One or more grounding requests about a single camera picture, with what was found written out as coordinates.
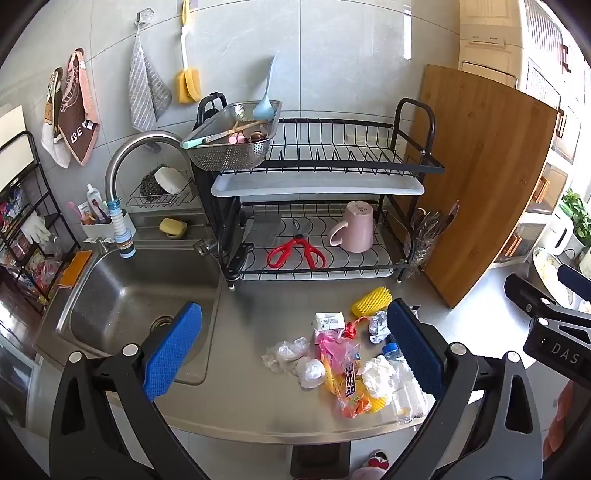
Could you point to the white toothbrush holder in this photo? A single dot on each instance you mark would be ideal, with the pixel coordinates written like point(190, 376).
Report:
point(97, 229)

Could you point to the white kettle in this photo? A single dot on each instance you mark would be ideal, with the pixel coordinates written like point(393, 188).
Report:
point(556, 233)

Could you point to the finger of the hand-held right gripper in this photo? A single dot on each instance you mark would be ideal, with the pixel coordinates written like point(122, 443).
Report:
point(526, 295)
point(575, 281)

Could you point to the black dish rack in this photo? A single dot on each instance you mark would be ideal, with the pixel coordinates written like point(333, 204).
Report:
point(332, 167)

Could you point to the white milk carton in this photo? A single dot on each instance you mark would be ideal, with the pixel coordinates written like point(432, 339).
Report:
point(328, 321)

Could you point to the yellow sponge bottle brush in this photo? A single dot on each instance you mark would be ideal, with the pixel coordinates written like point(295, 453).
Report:
point(188, 83)

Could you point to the green plant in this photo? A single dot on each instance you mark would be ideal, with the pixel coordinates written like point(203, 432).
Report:
point(575, 203)

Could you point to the cutlery holder with utensils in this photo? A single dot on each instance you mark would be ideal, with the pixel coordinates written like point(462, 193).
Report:
point(427, 230)

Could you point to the small crumpled white tissue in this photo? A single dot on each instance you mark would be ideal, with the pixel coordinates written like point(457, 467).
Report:
point(310, 371)

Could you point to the white soap bar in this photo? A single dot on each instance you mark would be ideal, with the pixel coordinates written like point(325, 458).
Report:
point(170, 179)

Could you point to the red wrapper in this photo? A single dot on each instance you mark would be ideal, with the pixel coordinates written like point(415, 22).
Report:
point(351, 330)

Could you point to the clear plastic bottle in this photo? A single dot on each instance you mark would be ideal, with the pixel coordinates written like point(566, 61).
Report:
point(406, 392)

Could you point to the white wall cabinet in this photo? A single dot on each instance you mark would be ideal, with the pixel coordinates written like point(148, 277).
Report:
point(489, 27)

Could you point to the white drip tray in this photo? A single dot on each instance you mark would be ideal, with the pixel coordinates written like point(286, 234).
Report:
point(318, 187)
point(360, 272)

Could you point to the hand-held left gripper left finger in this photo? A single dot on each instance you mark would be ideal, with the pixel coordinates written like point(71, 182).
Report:
point(173, 350)

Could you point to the white bottom drip tray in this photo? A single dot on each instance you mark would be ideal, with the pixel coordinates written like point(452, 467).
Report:
point(360, 272)

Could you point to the beige bear towel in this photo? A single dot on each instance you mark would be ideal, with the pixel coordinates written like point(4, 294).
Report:
point(53, 134)

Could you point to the steel sink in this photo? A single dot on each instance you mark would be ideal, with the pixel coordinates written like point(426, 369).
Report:
point(115, 295)

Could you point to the grey striped cloth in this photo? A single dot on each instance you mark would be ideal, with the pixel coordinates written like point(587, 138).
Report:
point(143, 87)

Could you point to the foil snack wrapper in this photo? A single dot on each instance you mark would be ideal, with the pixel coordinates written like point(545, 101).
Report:
point(379, 325)

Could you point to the yellow foam fruit net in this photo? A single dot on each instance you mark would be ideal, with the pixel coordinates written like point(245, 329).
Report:
point(369, 301)

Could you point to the steel bowl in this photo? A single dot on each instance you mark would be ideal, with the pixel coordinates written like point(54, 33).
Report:
point(547, 272)

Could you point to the steel colander basket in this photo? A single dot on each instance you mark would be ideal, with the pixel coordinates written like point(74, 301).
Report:
point(226, 150)

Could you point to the wooden cutting board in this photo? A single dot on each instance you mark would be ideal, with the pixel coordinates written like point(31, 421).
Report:
point(485, 175)

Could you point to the red slipper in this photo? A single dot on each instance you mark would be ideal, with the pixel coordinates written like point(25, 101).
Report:
point(375, 461)

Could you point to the pink plastic bag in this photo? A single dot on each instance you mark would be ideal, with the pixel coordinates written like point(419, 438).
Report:
point(334, 346)

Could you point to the steel wool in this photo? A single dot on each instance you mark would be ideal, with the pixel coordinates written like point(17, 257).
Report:
point(150, 187)

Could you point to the pink toothbrush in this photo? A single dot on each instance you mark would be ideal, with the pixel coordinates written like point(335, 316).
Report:
point(76, 212)

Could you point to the colourful snack bag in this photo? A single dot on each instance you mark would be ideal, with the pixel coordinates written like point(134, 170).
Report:
point(377, 405)

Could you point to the steel faucet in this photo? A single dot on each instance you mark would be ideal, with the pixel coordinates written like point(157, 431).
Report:
point(138, 141)

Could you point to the pink mug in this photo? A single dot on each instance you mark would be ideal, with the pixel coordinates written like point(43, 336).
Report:
point(358, 228)

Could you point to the white toothpaste tube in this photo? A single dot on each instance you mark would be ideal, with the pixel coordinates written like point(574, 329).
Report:
point(94, 196)

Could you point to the white glove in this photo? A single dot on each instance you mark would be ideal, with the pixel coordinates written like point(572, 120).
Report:
point(34, 228)

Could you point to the large crumpled white tissue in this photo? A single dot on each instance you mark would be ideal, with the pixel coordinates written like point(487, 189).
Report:
point(378, 376)

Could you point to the wooden chopsticks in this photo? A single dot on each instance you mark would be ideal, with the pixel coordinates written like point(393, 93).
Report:
point(244, 125)

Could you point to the brown printed towel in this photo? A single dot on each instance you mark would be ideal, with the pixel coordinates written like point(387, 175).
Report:
point(78, 120)

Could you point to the orange snack packet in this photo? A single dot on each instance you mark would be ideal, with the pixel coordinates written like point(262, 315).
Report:
point(353, 397)

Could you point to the clear plastic bag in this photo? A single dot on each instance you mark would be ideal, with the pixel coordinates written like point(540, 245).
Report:
point(284, 353)

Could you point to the red scissors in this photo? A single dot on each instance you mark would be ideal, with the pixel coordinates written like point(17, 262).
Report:
point(295, 242)

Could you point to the person's right hand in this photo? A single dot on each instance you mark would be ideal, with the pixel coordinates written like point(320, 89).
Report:
point(559, 420)

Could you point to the metal wall hook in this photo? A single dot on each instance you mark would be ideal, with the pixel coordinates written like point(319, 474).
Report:
point(145, 17)

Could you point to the black shelf rack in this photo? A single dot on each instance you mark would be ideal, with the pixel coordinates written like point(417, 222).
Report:
point(56, 196)

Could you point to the blue faucet extension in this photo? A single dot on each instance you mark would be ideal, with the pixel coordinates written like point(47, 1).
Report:
point(121, 230)

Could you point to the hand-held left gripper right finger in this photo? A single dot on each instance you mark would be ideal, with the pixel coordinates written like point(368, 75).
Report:
point(413, 346)

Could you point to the light blue ladle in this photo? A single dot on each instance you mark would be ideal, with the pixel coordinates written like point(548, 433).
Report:
point(262, 110)

